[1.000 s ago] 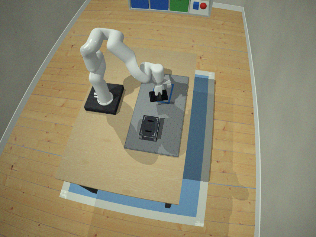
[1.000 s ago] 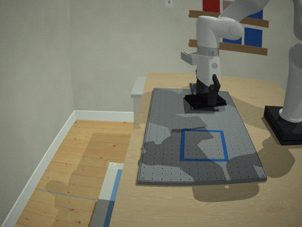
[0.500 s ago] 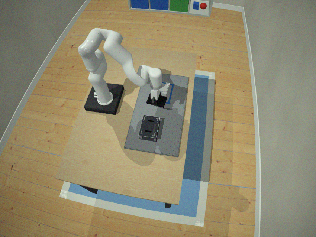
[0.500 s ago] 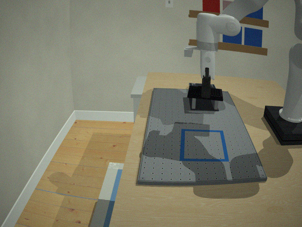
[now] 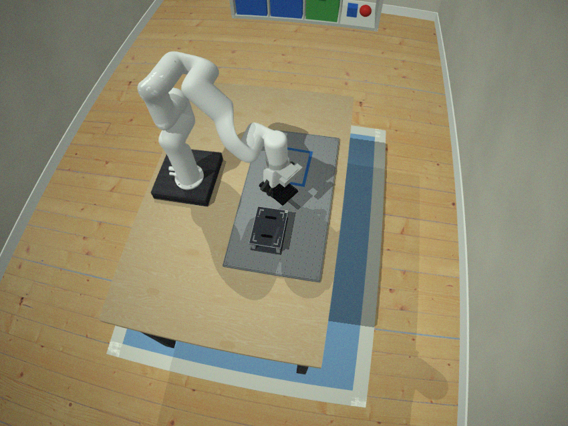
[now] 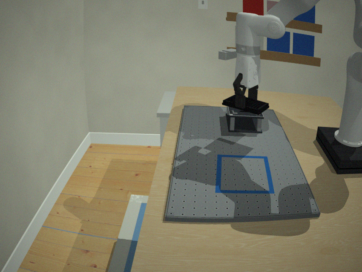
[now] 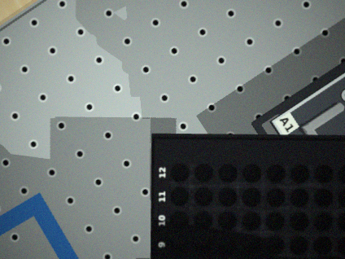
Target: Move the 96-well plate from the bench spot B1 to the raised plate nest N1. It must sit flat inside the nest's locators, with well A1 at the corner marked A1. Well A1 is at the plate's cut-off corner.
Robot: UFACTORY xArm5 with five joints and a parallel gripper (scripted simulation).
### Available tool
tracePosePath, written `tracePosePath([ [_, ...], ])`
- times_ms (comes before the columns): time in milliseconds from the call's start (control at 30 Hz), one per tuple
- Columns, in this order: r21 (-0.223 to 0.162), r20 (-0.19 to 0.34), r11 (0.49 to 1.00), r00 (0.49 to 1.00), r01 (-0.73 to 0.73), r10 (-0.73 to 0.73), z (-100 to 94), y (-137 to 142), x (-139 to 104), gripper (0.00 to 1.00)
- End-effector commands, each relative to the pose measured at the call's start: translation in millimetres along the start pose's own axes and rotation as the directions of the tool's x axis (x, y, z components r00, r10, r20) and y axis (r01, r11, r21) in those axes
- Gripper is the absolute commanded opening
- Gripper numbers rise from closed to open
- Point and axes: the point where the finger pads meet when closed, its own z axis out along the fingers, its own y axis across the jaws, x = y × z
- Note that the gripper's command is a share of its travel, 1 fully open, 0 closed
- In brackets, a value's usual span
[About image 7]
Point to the black well plate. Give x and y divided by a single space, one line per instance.
257 163

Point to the grey perforated base plate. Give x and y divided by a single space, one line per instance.
84 84

